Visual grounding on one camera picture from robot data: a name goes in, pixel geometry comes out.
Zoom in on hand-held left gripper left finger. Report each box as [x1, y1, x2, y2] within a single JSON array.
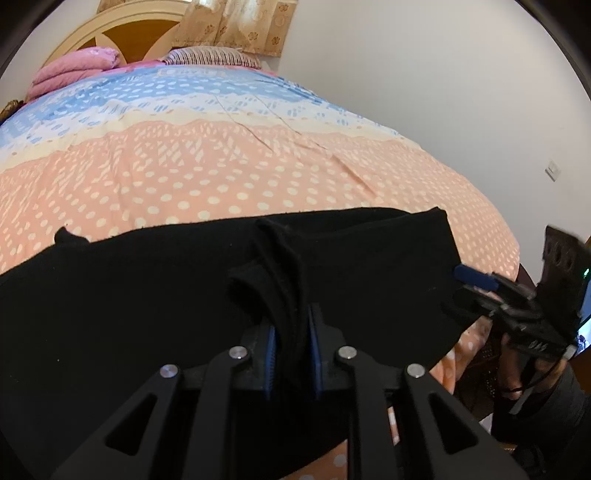
[[48, 318, 280, 480]]

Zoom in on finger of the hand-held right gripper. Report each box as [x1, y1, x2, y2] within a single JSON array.
[[441, 288, 509, 334], [454, 264, 539, 302]]

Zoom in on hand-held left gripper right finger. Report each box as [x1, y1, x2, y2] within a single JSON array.
[[307, 303, 529, 480]]

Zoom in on black pants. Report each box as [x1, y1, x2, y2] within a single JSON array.
[[0, 208, 472, 480]]

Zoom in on person's right forearm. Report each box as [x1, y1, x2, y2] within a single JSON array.
[[492, 355, 591, 480]]

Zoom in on person's right hand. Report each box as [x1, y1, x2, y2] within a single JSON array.
[[496, 335, 529, 400]]

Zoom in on polka dot bedspread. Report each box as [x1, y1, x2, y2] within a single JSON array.
[[0, 62, 522, 480]]

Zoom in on striped pillow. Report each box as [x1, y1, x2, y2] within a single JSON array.
[[159, 46, 264, 70]]

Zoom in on beige floral window curtain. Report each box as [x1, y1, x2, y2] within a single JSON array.
[[171, 0, 296, 58]]

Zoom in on cream wooden headboard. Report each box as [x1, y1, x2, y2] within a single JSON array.
[[44, 0, 195, 72]]

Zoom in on folded pink blanket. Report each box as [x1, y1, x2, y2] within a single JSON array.
[[25, 46, 122, 100]]

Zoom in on brown patterned bag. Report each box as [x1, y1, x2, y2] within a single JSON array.
[[0, 98, 24, 123]]

